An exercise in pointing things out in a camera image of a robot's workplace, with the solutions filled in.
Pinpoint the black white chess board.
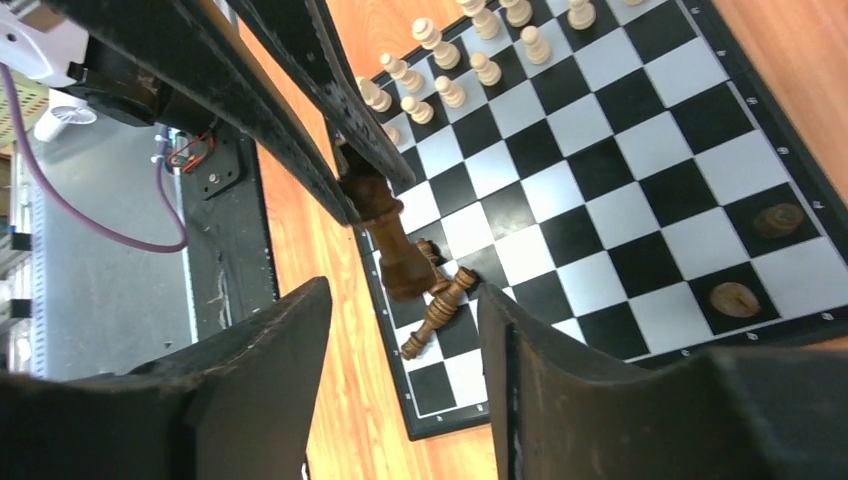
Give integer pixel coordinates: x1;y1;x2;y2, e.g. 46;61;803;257
327;0;848;443

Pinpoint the white chess pawn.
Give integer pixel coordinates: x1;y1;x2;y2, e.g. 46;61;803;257
401;96;434;125

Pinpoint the brown chess piece crossed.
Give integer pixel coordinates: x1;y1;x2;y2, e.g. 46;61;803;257
334;141;436;302

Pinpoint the brown chess piece long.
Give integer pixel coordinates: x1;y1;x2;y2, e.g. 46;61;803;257
400;267;477;360

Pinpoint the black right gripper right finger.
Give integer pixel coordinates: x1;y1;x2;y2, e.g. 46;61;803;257
478;284;847;479

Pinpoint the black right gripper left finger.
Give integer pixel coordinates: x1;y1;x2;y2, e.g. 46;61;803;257
1;276;332;479

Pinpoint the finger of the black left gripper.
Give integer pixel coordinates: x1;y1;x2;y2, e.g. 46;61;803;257
229;0;416;189
49;0;357;225

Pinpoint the white chess rook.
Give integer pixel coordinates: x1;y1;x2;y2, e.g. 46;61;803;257
355;76;392;112

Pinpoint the brown pawn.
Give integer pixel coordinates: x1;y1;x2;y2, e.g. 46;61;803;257
753;203;806;240

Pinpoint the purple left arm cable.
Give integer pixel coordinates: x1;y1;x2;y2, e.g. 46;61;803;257
0;62;190;255

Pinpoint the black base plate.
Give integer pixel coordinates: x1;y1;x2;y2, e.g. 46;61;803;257
179;122;280;340

